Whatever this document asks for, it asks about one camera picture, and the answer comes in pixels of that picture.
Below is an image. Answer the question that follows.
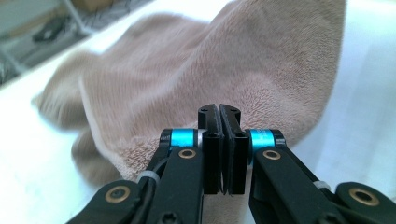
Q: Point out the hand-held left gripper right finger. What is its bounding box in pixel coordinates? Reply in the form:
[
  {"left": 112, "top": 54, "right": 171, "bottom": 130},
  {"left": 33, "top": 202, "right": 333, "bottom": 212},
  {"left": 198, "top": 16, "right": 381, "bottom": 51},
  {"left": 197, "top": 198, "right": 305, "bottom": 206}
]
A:
[{"left": 219, "top": 104, "right": 250, "bottom": 196}]

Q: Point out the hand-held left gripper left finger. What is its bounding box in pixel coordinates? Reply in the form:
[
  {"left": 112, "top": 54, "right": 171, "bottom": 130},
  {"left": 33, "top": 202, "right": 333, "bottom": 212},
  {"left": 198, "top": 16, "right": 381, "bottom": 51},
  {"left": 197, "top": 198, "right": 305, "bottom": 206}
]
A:
[{"left": 197, "top": 104, "right": 226, "bottom": 195}]

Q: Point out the brown terry towel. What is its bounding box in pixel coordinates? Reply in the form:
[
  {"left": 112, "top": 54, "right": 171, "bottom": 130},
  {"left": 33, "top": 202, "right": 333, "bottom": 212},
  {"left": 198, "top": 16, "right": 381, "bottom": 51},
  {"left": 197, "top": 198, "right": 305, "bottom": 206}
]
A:
[{"left": 31, "top": 0, "right": 347, "bottom": 224}]

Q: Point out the white foam mat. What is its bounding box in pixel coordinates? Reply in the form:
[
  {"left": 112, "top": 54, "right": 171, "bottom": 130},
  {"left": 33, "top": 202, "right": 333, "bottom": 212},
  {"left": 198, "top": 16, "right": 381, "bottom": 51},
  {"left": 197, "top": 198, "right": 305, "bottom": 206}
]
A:
[{"left": 0, "top": 0, "right": 396, "bottom": 224}]

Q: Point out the white metal desk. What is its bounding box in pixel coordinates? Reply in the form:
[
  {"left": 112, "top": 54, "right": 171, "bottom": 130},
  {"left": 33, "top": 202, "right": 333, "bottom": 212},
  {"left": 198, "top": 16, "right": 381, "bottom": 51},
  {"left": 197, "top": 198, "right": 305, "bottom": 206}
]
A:
[{"left": 60, "top": 0, "right": 94, "bottom": 34}]

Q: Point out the flat black box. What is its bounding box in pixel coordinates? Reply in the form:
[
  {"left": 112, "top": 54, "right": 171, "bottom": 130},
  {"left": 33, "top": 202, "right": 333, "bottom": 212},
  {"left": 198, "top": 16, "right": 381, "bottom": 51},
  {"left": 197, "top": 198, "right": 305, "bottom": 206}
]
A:
[{"left": 32, "top": 18, "right": 65, "bottom": 44}]

